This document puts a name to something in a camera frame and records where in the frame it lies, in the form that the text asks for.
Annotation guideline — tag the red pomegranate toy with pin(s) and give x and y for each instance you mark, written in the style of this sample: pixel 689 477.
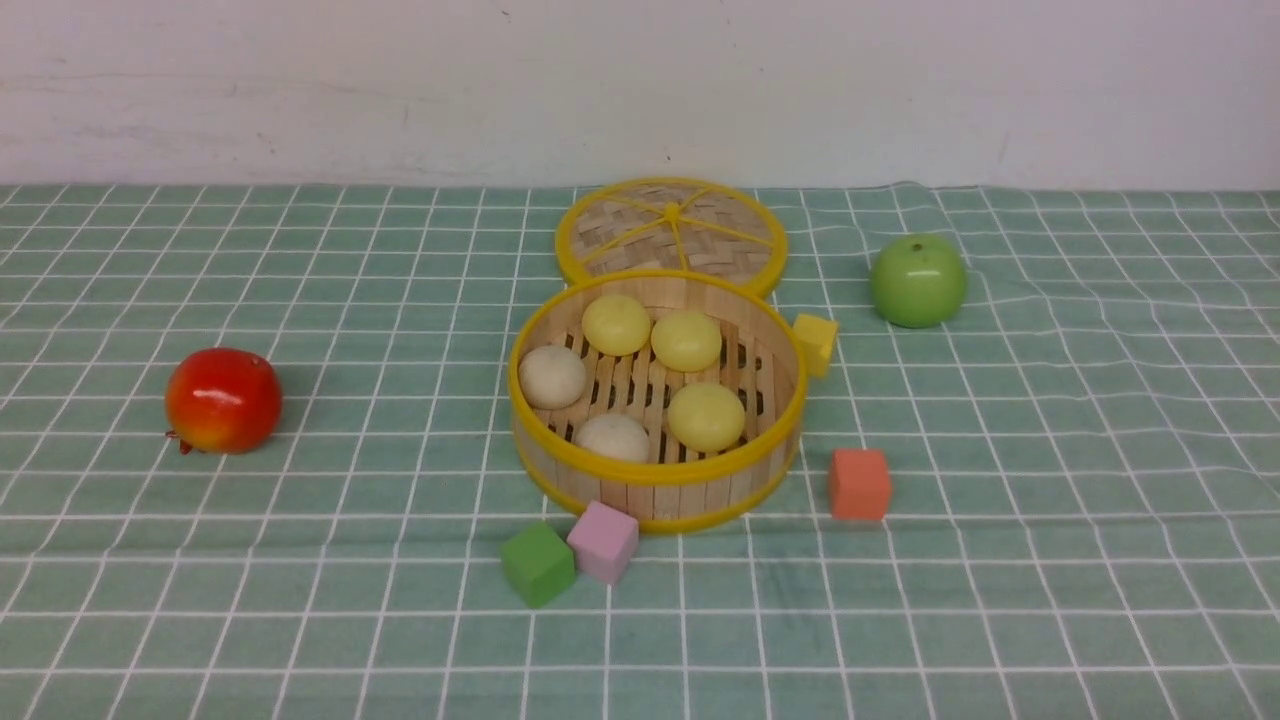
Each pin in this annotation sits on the red pomegranate toy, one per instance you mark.
pixel 222 400

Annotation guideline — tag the bamboo steamer lid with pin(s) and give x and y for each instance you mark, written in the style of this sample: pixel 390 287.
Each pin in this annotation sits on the bamboo steamer lid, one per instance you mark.
pixel 672 223

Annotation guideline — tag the white bun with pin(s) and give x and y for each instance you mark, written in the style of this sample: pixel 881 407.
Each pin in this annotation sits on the white bun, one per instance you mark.
pixel 552 377
pixel 614 435

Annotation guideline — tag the yellow bun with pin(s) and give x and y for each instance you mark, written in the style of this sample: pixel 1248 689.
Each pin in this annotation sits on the yellow bun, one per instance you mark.
pixel 706 418
pixel 686 341
pixel 616 325

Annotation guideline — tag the orange foam cube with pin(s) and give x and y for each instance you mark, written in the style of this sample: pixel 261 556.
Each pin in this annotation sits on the orange foam cube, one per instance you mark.
pixel 859 484

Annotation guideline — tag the yellow foam cube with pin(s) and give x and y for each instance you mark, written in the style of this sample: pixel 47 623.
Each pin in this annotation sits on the yellow foam cube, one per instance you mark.
pixel 817 337

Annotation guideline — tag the green apple toy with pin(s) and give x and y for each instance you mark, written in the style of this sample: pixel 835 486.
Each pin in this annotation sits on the green apple toy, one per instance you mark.
pixel 918 281

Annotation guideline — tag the green foam cube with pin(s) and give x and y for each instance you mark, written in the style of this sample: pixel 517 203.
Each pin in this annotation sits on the green foam cube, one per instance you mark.
pixel 538 564

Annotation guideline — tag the pink foam cube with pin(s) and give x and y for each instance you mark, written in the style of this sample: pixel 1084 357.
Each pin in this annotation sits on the pink foam cube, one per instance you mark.
pixel 603 541

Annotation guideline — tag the bamboo steamer tray yellow rim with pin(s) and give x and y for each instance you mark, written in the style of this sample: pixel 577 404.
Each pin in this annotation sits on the bamboo steamer tray yellow rim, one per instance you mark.
pixel 677 490

